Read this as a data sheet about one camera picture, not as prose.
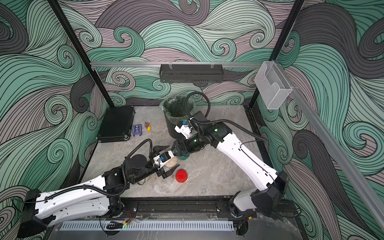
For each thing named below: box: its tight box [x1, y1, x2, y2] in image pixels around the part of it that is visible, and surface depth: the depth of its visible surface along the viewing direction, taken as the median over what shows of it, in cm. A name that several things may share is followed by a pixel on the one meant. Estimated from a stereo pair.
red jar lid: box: [175, 169, 188, 183], surface depth 84 cm
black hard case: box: [96, 105, 136, 143], surface depth 104 cm
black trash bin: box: [160, 108, 195, 140], surface depth 85 cm
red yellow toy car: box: [144, 121, 152, 131], surface depth 108 cm
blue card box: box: [132, 124, 142, 137], surface depth 106 cm
